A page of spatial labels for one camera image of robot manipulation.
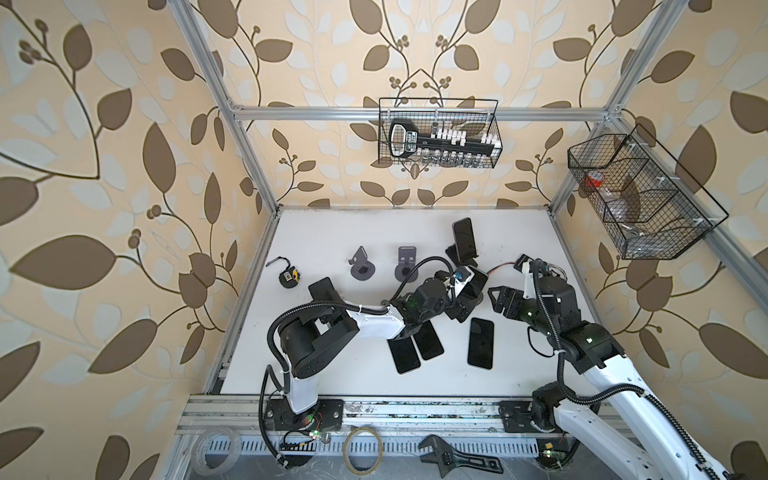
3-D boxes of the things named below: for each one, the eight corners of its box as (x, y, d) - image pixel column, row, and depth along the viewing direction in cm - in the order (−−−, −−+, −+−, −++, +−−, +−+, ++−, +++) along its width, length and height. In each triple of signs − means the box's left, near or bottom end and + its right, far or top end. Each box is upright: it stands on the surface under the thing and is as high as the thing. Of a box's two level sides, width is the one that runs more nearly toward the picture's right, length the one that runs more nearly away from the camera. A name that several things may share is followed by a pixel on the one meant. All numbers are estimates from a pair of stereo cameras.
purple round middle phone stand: (394, 282, 103) (394, 260, 93) (394, 269, 106) (394, 246, 96) (417, 282, 103) (419, 260, 93) (416, 269, 106) (418, 246, 96)
